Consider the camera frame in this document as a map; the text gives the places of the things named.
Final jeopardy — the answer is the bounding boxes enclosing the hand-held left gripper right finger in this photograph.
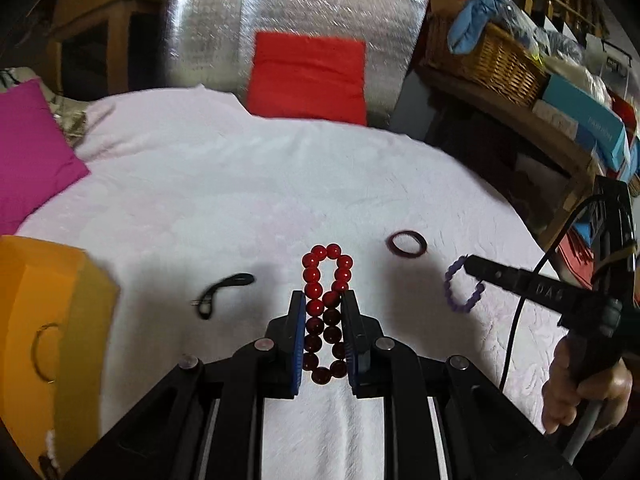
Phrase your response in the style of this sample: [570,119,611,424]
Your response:
[341,290,576,480]

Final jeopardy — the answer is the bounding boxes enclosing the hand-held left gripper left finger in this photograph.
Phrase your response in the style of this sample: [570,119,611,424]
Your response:
[65,290,307,480]

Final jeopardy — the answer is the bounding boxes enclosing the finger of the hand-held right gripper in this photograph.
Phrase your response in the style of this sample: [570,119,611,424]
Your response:
[462,254,576,328]

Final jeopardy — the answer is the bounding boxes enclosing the red bead bracelet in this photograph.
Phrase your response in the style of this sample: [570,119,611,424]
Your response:
[301,243,355,386]

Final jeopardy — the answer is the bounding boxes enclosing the purple bead bracelet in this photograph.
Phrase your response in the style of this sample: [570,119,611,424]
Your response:
[444,255,486,315]

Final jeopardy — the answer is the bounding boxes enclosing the orange box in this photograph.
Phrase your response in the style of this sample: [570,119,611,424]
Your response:
[0,235,121,480]

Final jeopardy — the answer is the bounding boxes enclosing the person's right hand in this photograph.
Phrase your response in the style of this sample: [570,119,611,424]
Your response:
[542,332,633,441]

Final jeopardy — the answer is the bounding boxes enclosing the dark red bangle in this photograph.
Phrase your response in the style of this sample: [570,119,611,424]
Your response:
[386,230,427,259]

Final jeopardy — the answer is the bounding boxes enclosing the teal box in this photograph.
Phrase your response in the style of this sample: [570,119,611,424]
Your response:
[542,74,631,171]

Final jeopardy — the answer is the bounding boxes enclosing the wooden shelf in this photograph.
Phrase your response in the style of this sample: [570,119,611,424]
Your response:
[417,65,598,216]

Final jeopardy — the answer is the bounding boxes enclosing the wicker basket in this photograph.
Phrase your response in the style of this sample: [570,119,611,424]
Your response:
[425,12,551,108]

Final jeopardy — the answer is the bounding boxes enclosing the clear plastic bags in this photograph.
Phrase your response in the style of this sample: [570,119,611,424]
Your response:
[505,0,586,66]

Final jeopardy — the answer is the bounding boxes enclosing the blue cloth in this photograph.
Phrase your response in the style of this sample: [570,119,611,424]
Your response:
[447,0,516,55]

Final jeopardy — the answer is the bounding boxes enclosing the red cushion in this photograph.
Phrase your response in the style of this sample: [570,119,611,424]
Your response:
[247,31,368,126]

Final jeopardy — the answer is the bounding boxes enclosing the patterned cloth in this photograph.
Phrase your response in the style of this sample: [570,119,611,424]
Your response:
[0,67,88,148]

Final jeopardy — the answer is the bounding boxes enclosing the pink cushion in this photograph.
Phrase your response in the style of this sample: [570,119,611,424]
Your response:
[0,79,91,236]

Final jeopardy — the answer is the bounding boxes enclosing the silver insulation mat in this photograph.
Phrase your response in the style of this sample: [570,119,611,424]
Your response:
[162,0,431,128]

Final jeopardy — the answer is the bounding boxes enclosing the wooden cabinet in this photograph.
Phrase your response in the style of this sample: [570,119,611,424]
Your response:
[47,0,171,101]

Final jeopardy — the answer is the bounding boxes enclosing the black cable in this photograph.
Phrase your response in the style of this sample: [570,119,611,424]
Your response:
[500,195,608,393]

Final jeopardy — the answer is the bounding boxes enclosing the thin black hair tie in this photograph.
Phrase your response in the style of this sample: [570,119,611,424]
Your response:
[192,273,256,320]

